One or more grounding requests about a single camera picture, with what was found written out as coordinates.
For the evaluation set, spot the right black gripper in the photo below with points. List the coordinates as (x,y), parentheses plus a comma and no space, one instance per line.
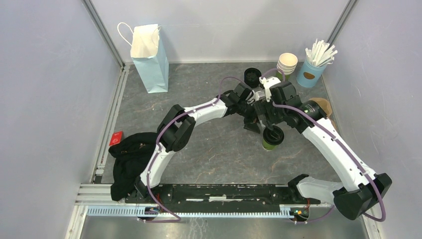
(262,106)

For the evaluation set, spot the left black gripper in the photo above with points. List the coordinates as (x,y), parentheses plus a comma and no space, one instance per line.
(250,123)

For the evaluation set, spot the black cup lid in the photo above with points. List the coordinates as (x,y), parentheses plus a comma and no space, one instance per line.
(273,136)

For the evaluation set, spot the green paper coffee cup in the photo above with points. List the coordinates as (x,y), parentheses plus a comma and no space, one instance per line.
(268,146)

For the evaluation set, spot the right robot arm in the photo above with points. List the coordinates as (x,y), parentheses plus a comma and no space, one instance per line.
(360,190)

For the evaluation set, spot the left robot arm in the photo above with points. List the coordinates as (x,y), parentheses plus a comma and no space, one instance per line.
(177,126)

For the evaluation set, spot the stack of black lids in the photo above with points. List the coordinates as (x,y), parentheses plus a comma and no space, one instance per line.
(251,77)

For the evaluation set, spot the brown pulp cup carrier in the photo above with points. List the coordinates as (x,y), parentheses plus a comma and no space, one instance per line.
(326,107)

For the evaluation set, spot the blue straw holder can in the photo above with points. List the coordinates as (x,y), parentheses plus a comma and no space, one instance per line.
(309,74)

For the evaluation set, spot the stack of paper cups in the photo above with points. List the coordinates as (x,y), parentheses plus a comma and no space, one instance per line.
(286,65)

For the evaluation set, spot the black cloth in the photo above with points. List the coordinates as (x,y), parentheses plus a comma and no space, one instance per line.
(132,156)

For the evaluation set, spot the light blue paper bag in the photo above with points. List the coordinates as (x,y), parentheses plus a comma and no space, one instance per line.
(149,57)

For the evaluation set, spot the red card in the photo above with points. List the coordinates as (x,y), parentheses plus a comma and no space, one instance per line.
(116,138)

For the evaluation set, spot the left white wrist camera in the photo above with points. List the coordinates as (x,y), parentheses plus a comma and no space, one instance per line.
(256,96)

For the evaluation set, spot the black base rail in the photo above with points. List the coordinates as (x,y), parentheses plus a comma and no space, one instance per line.
(228,198)

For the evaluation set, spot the white cable tray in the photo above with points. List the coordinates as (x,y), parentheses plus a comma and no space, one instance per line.
(152,212)

